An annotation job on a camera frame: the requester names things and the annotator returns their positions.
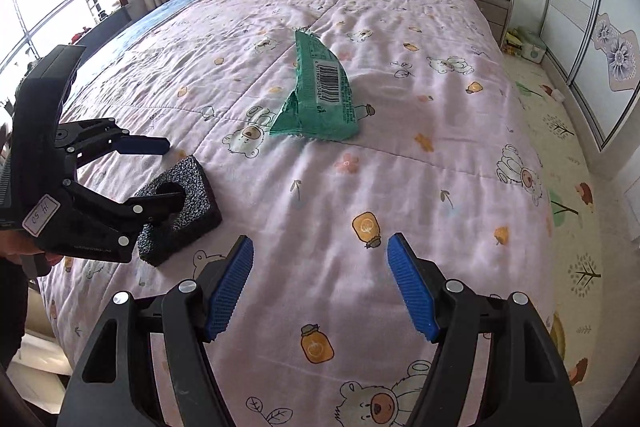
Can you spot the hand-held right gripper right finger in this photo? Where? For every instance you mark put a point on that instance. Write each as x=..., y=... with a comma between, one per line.
x=412, y=287

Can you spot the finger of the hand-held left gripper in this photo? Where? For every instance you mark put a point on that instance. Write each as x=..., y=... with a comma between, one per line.
x=145, y=146
x=110, y=217

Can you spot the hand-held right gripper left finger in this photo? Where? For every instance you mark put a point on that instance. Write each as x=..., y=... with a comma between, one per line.
x=232, y=287

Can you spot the black foam block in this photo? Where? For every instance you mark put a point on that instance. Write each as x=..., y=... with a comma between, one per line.
x=200, y=197

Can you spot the green snack wrapper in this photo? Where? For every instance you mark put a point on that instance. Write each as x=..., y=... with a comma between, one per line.
x=320, y=112

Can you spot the person's left hand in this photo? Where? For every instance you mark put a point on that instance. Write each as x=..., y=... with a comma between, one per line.
x=15, y=244

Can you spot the pink printed quilt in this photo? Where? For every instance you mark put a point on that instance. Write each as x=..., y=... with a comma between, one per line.
x=400, y=157

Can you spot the printed play mat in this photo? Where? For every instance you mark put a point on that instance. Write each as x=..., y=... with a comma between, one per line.
x=570, y=187

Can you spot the green box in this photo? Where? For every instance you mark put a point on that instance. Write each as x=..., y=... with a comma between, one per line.
x=532, y=47

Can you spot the beige nightstand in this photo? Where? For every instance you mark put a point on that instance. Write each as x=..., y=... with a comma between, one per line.
x=492, y=14

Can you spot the white floral wardrobe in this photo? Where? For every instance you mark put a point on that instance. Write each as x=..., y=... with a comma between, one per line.
x=595, y=7

